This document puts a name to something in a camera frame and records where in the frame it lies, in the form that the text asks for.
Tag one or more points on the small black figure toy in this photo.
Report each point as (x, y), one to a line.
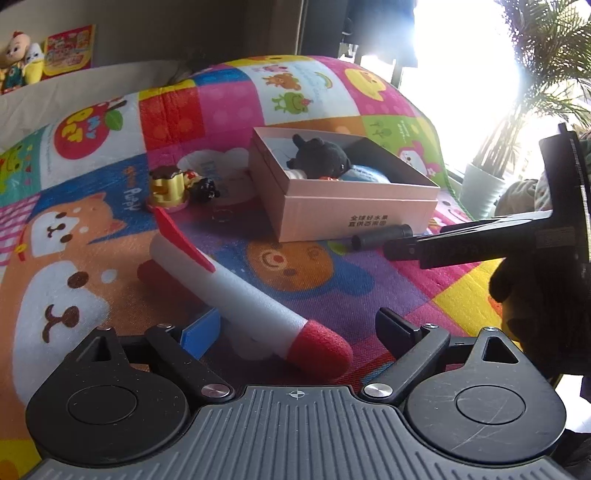
(203, 187)

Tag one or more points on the green palm plant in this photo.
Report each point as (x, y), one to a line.
(549, 46)

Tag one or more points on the golden pudding toy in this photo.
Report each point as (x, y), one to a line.
(167, 189)

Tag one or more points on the black plush toy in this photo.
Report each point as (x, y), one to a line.
(321, 154)

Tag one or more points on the blue white item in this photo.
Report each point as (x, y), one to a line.
(369, 175)

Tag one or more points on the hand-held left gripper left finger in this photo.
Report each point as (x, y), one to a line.
(201, 332)

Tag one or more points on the pink cardboard box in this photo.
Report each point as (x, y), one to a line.
(360, 212)

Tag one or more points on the red picture book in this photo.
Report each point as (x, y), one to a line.
(69, 50)

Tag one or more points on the person's right hand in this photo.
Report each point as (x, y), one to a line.
(540, 304)

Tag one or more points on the colourful printed play mat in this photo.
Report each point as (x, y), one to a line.
(369, 286)

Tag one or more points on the baby doll plush toy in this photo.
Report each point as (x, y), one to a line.
(14, 50)

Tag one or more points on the grey green cloth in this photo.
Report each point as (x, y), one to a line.
(521, 198)

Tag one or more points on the banana plush toy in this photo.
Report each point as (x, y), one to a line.
(33, 64)

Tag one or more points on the white red foam rocket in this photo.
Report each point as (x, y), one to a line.
(249, 286)

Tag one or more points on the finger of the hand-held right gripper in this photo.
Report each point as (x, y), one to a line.
(383, 236)
(461, 249)

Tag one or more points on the white plant pot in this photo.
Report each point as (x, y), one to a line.
(482, 189)

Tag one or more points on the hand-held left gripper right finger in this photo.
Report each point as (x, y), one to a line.
(392, 330)

